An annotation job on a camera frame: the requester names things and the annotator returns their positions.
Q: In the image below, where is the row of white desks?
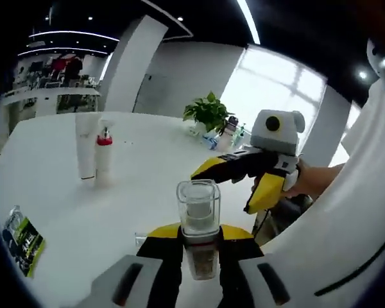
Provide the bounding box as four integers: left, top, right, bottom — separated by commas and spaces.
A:
1, 87, 101, 121

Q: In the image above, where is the person's right hand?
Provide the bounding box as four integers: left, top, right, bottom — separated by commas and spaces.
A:
284, 158, 319, 198

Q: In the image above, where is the white wearable chest device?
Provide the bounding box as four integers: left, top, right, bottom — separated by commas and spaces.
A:
366, 37, 385, 81

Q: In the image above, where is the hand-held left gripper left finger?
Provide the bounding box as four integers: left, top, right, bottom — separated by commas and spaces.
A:
73, 224, 184, 308

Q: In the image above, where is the green skincare sachet packet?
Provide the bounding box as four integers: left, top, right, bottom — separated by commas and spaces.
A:
1, 205, 46, 278

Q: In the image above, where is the person's white shirt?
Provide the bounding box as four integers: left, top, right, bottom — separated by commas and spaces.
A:
262, 76, 385, 308

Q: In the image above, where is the bright window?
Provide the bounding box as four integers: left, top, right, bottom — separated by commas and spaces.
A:
219, 47, 327, 167

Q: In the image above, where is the small green spray bottle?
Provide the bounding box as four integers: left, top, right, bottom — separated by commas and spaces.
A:
233, 123, 247, 148

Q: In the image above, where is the dark-capped water bottle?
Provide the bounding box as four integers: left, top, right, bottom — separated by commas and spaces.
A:
218, 115, 240, 152

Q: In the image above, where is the blue packet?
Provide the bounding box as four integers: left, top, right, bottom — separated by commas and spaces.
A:
202, 136, 219, 151

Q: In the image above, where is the black wearable device cable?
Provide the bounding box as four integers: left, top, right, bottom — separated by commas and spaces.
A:
314, 235, 385, 296

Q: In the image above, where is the green potted plant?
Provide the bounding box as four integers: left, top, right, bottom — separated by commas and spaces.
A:
183, 91, 235, 135

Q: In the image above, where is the red-collared white skincare spray bottle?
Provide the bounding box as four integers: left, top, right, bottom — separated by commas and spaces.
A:
95, 118, 114, 189

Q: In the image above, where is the curved ceiling light strip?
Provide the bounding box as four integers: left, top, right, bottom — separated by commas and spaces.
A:
236, 0, 261, 46

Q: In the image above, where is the white skincare tube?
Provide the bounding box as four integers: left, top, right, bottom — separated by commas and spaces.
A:
75, 114, 99, 180

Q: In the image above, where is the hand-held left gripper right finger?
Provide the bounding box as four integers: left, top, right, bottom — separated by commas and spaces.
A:
217, 224, 292, 308

